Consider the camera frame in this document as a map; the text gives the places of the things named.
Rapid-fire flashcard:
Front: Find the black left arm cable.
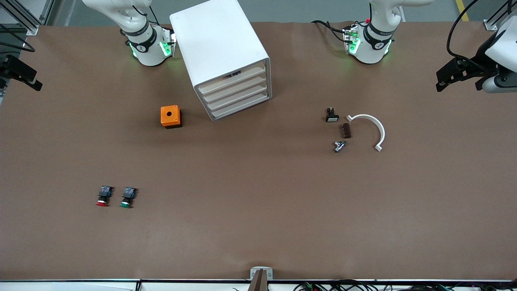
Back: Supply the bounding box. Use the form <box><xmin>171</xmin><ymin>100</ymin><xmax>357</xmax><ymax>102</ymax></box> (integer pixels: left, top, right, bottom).
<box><xmin>446</xmin><ymin>0</ymin><xmax>517</xmax><ymax>69</ymax></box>

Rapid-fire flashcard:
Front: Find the aluminium frame profile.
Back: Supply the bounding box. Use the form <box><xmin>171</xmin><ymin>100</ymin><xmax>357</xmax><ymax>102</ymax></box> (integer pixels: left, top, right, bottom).
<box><xmin>0</xmin><ymin>0</ymin><xmax>55</xmax><ymax>36</ymax></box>
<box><xmin>483</xmin><ymin>0</ymin><xmax>517</xmax><ymax>31</ymax></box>

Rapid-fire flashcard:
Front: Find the white curved plastic bracket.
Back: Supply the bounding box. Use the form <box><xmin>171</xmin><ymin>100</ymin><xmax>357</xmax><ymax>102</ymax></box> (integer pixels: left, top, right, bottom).
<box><xmin>346</xmin><ymin>114</ymin><xmax>386</xmax><ymax>152</ymax></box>

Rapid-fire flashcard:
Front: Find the tangled black cable bundle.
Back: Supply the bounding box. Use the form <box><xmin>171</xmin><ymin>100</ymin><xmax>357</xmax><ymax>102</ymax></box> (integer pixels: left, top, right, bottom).
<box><xmin>293</xmin><ymin>279</ymin><xmax>517</xmax><ymax>291</ymax></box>

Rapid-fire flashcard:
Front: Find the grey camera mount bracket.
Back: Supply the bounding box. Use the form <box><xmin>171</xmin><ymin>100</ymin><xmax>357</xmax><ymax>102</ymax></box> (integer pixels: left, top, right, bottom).
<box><xmin>247</xmin><ymin>267</ymin><xmax>273</xmax><ymax>291</ymax></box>

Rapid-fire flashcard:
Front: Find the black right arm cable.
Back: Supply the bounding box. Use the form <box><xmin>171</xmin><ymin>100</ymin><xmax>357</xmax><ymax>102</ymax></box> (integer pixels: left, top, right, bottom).
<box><xmin>0</xmin><ymin>23</ymin><xmax>36</xmax><ymax>53</ymax></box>

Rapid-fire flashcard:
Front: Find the black arm base cable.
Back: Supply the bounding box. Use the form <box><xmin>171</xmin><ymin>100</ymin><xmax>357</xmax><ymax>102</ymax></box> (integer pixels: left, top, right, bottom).
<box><xmin>311</xmin><ymin>19</ymin><xmax>350</xmax><ymax>43</ymax></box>

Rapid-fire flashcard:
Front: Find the orange button enclosure box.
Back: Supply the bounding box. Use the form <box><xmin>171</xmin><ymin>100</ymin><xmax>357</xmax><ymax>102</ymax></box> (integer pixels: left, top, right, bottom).
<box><xmin>160</xmin><ymin>105</ymin><xmax>183</xmax><ymax>129</ymax></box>

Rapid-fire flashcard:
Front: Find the red mushroom push button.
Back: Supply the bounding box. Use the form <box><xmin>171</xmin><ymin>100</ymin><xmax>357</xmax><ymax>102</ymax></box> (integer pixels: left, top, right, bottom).
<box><xmin>96</xmin><ymin>186</ymin><xmax>114</xmax><ymax>207</ymax></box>

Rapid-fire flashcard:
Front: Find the white table edge rail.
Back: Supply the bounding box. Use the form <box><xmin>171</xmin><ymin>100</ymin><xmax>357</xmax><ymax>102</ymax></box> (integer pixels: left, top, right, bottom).
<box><xmin>0</xmin><ymin>279</ymin><xmax>517</xmax><ymax>291</ymax></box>

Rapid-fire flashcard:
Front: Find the green mushroom push button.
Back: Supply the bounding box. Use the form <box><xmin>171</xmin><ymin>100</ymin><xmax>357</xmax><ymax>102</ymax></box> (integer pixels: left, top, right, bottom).
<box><xmin>120</xmin><ymin>187</ymin><xmax>139</xmax><ymax>209</ymax></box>

